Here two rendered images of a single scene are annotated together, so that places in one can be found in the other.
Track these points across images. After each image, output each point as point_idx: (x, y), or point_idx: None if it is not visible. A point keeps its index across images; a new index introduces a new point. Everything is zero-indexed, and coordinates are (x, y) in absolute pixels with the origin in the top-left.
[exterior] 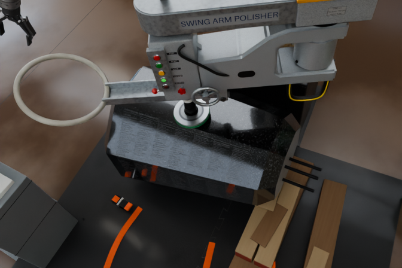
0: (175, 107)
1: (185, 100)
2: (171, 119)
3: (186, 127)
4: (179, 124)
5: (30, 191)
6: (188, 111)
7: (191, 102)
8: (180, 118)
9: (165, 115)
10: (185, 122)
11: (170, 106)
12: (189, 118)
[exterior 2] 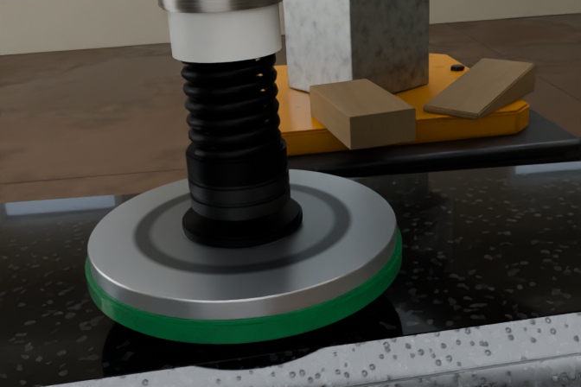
0: (95, 244)
1: (233, 7)
2: (85, 365)
3: (289, 319)
4: (211, 327)
5: None
6: (245, 192)
7: (270, 73)
8: (194, 275)
9: (3, 364)
10: (258, 282)
11: (27, 305)
12: (277, 255)
